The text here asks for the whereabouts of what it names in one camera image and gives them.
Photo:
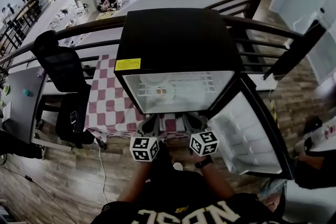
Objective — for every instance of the grey desk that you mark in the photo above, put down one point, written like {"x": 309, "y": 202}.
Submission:
{"x": 23, "y": 112}

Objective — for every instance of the black bag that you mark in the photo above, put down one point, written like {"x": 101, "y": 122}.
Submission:
{"x": 313, "y": 124}

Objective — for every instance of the yellow warning label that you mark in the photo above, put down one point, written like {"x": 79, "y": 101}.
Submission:
{"x": 127, "y": 64}

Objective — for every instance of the yellow low table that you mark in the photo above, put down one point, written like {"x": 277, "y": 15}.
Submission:
{"x": 105, "y": 15}

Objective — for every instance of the pale purple pouch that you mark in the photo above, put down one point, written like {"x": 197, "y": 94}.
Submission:
{"x": 40, "y": 72}

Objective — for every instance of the white plate with food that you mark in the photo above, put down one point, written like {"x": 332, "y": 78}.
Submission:
{"x": 153, "y": 78}

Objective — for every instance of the green small dish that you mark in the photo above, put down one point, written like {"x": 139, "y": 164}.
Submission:
{"x": 6, "y": 89}

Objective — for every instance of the red white checkered tablecloth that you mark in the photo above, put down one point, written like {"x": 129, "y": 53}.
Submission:
{"x": 105, "y": 105}

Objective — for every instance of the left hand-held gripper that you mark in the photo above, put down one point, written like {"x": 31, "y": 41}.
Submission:
{"x": 144, "y": 148}

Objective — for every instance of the orange round food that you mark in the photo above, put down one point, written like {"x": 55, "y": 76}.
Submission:
{"x": 161, "y": 91}

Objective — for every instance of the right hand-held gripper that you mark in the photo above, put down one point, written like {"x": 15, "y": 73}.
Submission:
{"x": 204, "y": 143}

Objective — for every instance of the white plastic bag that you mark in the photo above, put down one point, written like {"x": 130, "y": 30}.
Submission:
{"x": 325, "y": 136}

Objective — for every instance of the black printed shirt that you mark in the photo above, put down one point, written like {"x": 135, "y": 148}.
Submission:
{"x": 183, "y": 215}

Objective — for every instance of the white table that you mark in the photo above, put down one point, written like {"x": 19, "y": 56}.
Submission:
{"x": 312, "y": 204}

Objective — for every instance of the yellow black floor tape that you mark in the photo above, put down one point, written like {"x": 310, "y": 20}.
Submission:
{"x": 273, "y": 111}

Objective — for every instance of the smartphone with white edge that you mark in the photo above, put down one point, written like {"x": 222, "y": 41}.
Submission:
{"x": 73, "y": 116}

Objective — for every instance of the person's left forearm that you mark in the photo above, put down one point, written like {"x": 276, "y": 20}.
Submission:
{"x": 136, "y": 183}

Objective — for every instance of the black mesh office chair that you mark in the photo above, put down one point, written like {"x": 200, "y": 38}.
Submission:
{"x": 60, "y": 65}

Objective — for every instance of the teal small object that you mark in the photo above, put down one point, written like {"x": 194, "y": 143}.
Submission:
{"x": 27, "y": 93}

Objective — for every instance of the dark wooden railing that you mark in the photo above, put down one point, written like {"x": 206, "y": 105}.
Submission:
{"x": 92, "y": 24}

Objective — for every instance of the white shoe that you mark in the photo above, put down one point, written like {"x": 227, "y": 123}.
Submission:
{"x": 178, "y": 166}

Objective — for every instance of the white round plate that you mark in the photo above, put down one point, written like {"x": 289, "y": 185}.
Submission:
{"x": 157, "y": 97}

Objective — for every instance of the person's right forearm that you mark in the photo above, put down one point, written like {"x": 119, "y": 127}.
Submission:
{"x": 218, "y": 183}

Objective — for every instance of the black trousers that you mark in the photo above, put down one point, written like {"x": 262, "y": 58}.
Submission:
{"x": 176, "y": 183}

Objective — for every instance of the black mini fridge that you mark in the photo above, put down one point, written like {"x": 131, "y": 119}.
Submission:
{"x": 173, "y": 36}

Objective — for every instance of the black wristband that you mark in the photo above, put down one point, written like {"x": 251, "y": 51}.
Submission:
{"x": 204, "y": 162}

